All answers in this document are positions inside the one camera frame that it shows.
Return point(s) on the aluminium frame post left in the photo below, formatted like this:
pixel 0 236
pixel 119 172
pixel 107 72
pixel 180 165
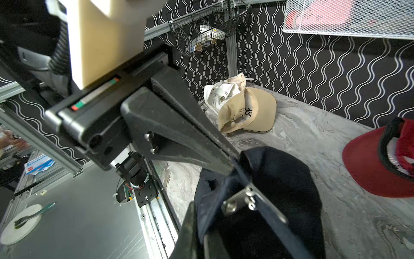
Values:
pixel 230 40

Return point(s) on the red cap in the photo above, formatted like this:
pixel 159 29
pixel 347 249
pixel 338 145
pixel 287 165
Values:
pixel 382 161

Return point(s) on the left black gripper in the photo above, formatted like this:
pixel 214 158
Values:
pixel 166 124

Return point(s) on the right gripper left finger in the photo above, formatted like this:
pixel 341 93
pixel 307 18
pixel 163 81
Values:
pixel 186 246

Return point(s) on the pink triangle card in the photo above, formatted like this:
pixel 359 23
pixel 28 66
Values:
pixel 306 15

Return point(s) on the white cap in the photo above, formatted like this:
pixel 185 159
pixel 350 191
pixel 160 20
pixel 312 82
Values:
pixel 215 96

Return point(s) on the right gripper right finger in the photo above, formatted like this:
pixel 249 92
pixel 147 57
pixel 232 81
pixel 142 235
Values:
pixel 214 247

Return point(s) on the black wire basket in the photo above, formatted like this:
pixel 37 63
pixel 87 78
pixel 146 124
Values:
pixel 186 28

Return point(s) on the aluminium left side rail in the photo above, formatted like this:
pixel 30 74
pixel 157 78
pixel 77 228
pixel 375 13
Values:
pixel 38 136

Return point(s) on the blue white packet outside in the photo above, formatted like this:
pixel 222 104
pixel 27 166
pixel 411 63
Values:
pixel 39 164

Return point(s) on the tan cap with logo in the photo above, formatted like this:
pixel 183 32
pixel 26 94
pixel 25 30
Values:
pixel 252 110

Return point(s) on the cream cap with text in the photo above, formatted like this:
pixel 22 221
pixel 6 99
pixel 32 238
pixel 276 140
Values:
pixel 239 79

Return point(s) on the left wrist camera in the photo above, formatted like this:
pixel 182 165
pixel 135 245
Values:
pixel 102 34

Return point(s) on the dark navy cap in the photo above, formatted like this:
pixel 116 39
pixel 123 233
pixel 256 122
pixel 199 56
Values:
pixel 286 183

